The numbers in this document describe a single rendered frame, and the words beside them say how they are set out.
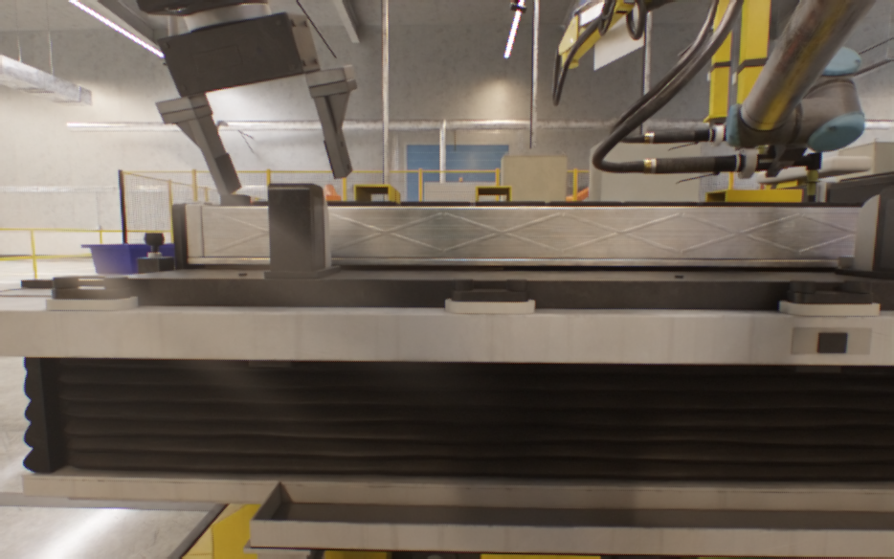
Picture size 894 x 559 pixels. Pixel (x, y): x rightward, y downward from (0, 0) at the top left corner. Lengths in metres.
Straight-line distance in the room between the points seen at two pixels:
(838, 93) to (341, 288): 1.05
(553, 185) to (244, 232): 5.08
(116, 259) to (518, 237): 1.05
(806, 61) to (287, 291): 0.87
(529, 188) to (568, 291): 5.06
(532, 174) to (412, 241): 4.96
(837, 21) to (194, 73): 0.82
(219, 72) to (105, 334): 0.41
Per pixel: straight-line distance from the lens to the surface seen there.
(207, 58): 0.50
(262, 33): 0.47
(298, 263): 0.65
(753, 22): 1.57
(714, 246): 0.90
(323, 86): 0.46
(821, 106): 1.20
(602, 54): 2.64
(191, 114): 0.53
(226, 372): 1.04
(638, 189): 5.94
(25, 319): 0.82
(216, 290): 0.70
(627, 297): 0.65
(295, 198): 0.65
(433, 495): 1.01
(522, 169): 5.68
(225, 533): 1.40
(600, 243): 0.81
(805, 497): 1.23
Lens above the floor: 0.94
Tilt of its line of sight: 6 degrees down
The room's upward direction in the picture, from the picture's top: straight up
